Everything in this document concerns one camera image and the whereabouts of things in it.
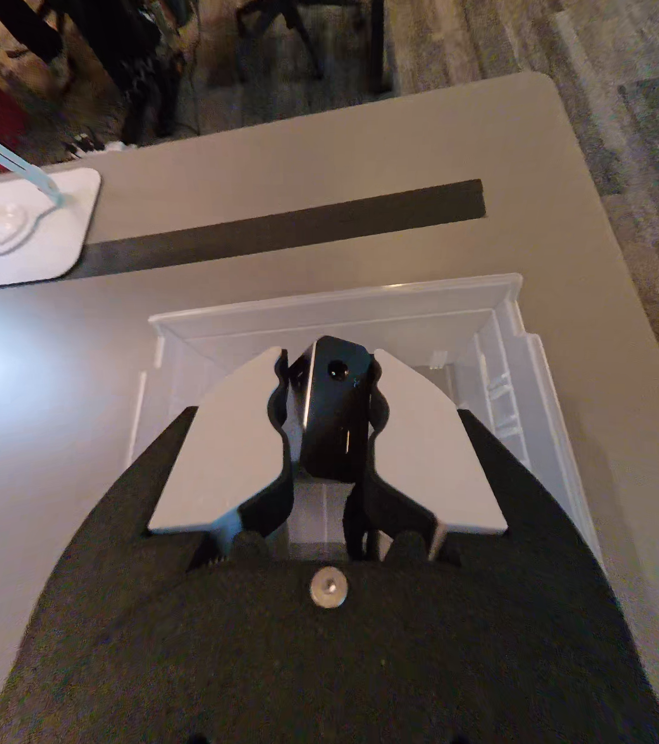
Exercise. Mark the black office chair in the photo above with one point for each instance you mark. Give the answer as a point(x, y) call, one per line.
point(283, 23)

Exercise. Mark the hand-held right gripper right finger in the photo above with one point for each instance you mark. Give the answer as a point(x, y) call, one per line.
point(439, 465)

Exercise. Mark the clear plastic bin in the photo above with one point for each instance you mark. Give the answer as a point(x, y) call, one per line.
point(364, 308)

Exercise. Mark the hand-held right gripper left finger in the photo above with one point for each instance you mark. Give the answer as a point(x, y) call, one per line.
point(224, 453)

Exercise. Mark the black usb hub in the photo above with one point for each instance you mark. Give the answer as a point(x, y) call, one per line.
point(335, 407)

